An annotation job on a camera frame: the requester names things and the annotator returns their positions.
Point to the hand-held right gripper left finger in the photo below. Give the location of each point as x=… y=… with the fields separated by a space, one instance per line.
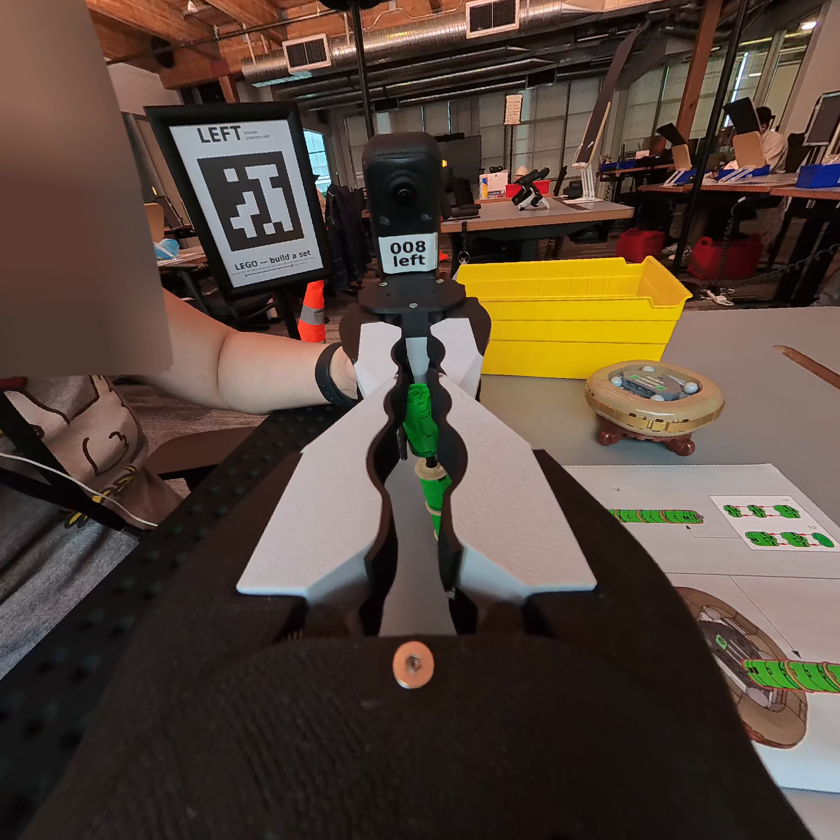
x=328 y=525

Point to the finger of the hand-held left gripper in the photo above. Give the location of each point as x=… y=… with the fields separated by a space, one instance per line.
x=374 y=354
x=463 y=348

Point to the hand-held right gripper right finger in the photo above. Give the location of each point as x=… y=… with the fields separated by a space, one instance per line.
x=518 y=525

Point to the short green brick bamboo segment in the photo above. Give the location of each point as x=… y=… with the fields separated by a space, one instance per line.
x=418 y=420

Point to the long green brick bamboo stalk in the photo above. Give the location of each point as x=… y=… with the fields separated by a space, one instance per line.
x=434 y=499

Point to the person's left forearm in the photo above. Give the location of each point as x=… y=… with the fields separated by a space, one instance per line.
x=249 y=367

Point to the grey desk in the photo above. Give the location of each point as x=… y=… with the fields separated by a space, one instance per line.
x=754 y=341

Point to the black wristband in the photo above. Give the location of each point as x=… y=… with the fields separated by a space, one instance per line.
x=326 y=374

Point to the black monitor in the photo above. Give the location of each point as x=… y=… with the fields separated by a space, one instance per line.
x=463 y=161

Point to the orange traffic cone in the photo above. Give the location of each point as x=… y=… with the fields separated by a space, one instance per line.
x=313 y=315

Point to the yellow plastic bin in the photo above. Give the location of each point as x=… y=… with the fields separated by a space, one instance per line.
x=577 y=333
x=577 y=361
x=564 y=302

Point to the white and black device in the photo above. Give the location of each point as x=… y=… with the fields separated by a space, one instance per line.
x=530 y=193

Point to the black pole stand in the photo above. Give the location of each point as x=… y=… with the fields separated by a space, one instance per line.
x=715 y=131
x=363 y=65

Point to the white paper notice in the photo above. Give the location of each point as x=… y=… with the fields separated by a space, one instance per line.
x=513 y=109

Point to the building instruction booklet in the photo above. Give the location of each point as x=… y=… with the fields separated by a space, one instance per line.
x=656 y=564

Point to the background work table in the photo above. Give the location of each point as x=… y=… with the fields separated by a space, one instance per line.
x=558 y=213

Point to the black framed marker sign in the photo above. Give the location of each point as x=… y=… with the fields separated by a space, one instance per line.
x=253 y=144

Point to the tan round brick pot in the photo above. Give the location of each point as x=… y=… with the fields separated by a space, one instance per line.
x=656 y=407

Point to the red plastic container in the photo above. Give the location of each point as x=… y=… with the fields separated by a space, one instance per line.
x=640 y=244
x=728 y=259

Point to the person's grey printed shirt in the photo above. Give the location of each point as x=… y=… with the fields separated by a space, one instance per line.
x=65 y=558

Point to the black perforated panel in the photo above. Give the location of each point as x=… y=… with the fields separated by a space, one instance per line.
x=65 y=656

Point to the wooden strip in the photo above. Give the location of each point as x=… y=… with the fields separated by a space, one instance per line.
x=810 y=367

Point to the blue plastic bin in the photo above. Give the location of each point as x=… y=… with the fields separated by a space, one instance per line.
x=820 y=176

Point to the silver ventilation duct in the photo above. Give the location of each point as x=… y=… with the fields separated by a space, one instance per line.
x=407 y=39

